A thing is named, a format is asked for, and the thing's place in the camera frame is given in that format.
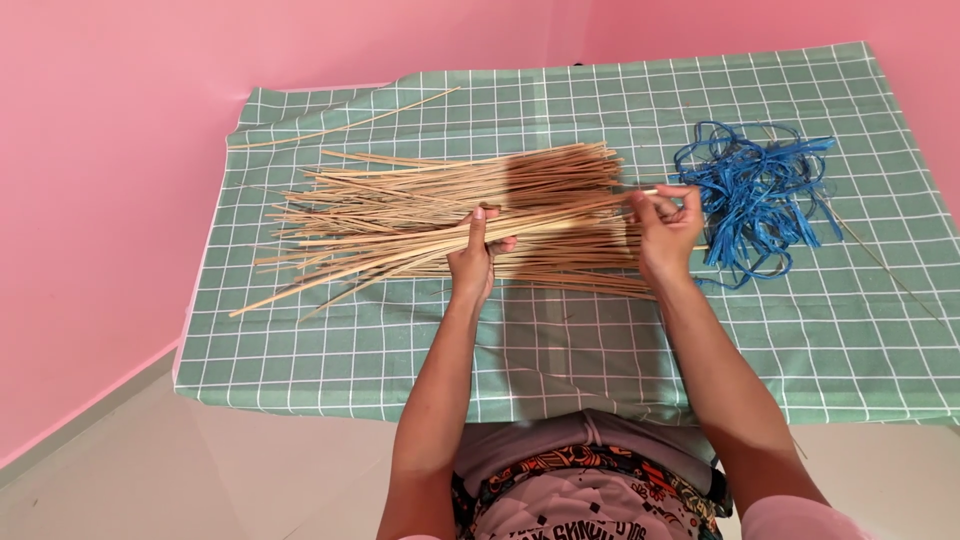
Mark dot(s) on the person's left hand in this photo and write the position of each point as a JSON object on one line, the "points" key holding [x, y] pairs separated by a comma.
{"points": [[471, 264]]}

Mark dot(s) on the person's right hand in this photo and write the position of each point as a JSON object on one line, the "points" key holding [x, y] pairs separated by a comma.
{"points": [[664, 236]]}

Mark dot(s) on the bundle of bamboo sticks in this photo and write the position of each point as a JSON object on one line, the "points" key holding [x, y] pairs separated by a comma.
{"points": [[420, 244]]}

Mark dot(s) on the pile of thin bamboo sticks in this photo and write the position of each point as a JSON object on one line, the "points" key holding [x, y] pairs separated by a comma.
{"points": [[450, 195]]}

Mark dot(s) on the green checked tablecloth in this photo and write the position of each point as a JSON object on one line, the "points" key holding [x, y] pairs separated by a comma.
{"points": [[570, 330]]}

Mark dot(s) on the single long bamboo stick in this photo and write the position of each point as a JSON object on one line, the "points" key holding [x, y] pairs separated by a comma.
{"points": [[345, 124]]}

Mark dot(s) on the thin stray bamboo sliver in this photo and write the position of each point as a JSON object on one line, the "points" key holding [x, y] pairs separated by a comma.
{"points": [[881, 266]]}

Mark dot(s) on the person's patterned shirt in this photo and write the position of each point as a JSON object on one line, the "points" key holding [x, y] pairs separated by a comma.
{"points": [[592, 487]]}

